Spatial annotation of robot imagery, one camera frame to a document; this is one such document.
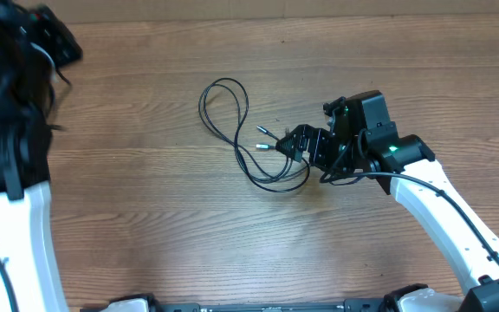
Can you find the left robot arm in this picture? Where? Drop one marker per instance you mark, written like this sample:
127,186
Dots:
34,47

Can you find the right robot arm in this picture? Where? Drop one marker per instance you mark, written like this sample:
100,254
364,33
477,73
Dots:
361,141

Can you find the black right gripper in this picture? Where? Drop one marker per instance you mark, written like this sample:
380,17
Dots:
316,137

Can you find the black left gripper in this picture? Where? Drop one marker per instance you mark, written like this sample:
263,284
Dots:
50,31

